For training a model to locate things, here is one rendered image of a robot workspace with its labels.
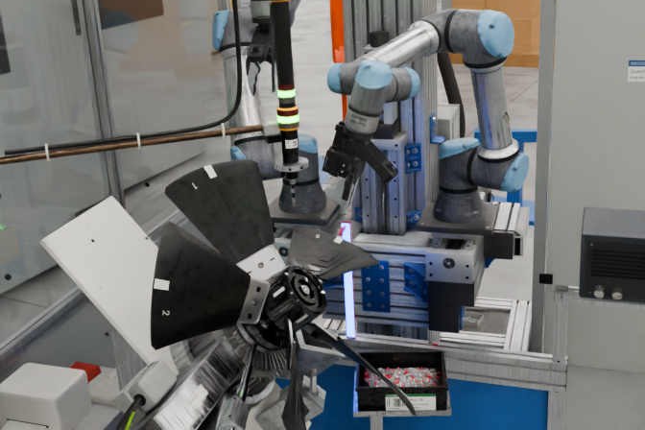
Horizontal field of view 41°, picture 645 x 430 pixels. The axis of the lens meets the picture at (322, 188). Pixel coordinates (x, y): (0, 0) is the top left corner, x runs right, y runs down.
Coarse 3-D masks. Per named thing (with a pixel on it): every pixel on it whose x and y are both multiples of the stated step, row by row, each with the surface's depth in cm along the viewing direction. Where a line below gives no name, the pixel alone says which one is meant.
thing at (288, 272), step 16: (288, 272) 173; (304, 272) 178; (272, 288) 173; (288, 288) 170; (320, 288) 178; (272, 304) 172; (288, 304) 170; (304, 304) 171; (320, 304) 176; (272, 320) 173; (304, 320) 172; (256, 336) 174; (272, 336) 175
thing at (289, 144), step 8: (288, 136) 173; (296, 136) 174; (288, 144) 174; (296, 144) 174; (288, 152) 174; (296, 152) 175; (288, 160) 175; (296, 160) 176; (288, 176) 177; (296, 176) 177
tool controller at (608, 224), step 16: (592, 208) 200; (608, 208) 199; (592, 224) 195; (608, 224) 194; (624, 224) 193; (640, 224) 193; (592, 240) 192; (608, 240) 191; (624, 240) 190; (640, 240) 189; (592, 256) 195; (608, 256) 193; (624, 256) 192; (640, 256) 191; (592, 272) 197; (608, 272) 196; (624, 272) 195; (640, 272) 193; (592, 288) 200; (608, 288) 198; (624, 288) 197; (640, 288) 196
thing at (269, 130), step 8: (264, 128) 172; (272, 128) 172; (264, 136) 175; (272, 136) 172; (280, 136) 173; (272, 144) 174; (280, 144) 174; (272, 152) 175; (280, 152) 174; (272, 160) 177; (280, 160) 175; (304, 160) 177; (280, 168) 174; (288, 168) 174; (296, 168) 174; (304, 168) 175
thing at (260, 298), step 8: (256, 280) 170; (256, 288) 170; (264, 288) 172; (248, 296) 169; (256, 296) 171; (264, 296) 172; (248, 304) 170; (248, 312) 170; (256, 312) 172; (240, 320) 169; (248, 320) 171; (256, 320) 173
